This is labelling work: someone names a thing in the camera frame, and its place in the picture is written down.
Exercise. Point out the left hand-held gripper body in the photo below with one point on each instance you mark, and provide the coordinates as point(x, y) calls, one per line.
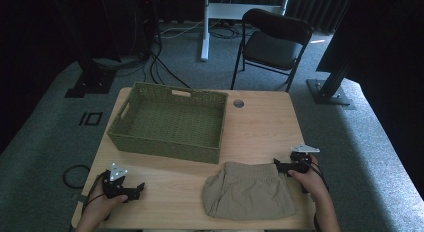
point(115, 188)

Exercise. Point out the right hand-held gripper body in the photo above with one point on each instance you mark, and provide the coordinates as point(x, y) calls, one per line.
point(300, 162)

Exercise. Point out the beige pants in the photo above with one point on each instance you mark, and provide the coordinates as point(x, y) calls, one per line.
point(246, 193)

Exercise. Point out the green woven basket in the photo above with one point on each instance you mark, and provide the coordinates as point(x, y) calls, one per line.
point(173, 125)

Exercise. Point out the person's left hand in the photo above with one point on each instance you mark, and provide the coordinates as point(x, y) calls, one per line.
point(100, 207)

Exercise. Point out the person's right hand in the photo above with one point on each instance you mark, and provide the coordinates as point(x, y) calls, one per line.
point(313, 183)

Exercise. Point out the grey table grommet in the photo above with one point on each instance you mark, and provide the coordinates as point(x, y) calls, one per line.
point(238, 103)

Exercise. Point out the black slanted stand with base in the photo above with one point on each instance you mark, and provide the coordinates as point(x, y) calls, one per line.
point(328, 92)

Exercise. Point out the black stand with flat base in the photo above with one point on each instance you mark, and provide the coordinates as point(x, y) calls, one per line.
point(91, 82)

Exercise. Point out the black folding chair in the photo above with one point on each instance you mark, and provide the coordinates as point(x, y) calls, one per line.
point(273, 48)

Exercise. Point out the dark curtain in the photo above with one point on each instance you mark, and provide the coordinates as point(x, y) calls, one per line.
point(320, 8)

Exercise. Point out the white desk frame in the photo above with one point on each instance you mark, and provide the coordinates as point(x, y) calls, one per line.
point(205, 32)

